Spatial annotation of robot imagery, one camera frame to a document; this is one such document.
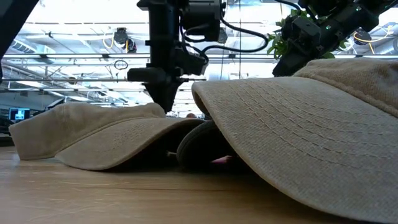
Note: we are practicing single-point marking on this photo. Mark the lit computer monitor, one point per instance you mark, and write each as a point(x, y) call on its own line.
point(19, 114)

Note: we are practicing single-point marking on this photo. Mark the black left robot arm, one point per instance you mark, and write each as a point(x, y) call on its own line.
point(202, 18)

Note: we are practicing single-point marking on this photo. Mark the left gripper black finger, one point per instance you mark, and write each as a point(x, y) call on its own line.
point(172, 90)
point(157, 90)

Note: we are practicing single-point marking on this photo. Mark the black baseball cap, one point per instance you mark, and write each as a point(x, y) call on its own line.
point(199, 146)

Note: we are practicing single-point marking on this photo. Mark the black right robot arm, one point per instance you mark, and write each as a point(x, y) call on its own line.
point(351, 18)

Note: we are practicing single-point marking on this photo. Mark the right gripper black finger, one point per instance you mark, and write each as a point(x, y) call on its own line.
point(281, 69)
point(295, 67)

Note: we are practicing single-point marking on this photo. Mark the khaki baseball cap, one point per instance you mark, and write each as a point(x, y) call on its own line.
point(311, 130)
point(93, 140)

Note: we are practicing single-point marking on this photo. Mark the person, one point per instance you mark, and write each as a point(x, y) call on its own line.
point(191, 115)

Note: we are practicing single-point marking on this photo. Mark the green leafy potted plant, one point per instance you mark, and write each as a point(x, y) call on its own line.
point(278, 46)

